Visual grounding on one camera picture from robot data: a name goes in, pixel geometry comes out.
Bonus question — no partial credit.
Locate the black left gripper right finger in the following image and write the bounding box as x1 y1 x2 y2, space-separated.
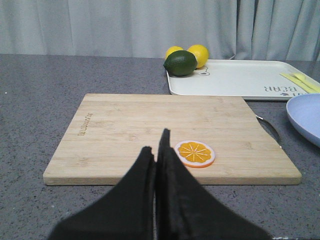
155 129 272 240

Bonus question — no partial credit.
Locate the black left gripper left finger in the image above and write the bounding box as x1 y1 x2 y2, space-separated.
48 146 156 240

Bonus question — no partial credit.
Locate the light blue plate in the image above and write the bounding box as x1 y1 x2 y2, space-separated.
286 93 320 148

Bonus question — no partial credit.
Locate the cream white tray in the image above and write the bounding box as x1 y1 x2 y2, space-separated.
167 59 306 101

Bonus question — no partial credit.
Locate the orange slice toy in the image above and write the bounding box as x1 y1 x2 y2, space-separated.
174 140 216 168

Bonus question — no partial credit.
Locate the bamboo cutting board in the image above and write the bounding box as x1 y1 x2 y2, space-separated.
43 93 302 186

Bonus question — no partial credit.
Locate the green lime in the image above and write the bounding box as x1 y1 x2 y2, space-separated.
163 50 198 77

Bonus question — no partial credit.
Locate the yellow lemon front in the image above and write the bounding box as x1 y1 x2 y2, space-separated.
187 44 210 69

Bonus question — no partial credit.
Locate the yellow lemon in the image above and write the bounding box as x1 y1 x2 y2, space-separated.
164 45 184 60
187 44 210 69

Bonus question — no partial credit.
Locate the yellow lemon rear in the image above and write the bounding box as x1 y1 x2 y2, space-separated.
164 45 184 60

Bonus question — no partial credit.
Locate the yellow plastic knife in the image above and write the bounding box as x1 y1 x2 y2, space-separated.
280 73 319 94

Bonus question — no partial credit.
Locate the yellow plastic fork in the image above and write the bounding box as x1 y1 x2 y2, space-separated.
293 73 320 93

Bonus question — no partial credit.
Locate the grey white curtain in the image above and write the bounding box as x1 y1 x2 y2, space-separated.
0 0 320 61

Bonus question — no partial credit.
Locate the metal cutting board handle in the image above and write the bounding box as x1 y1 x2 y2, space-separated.
255 115 282 148

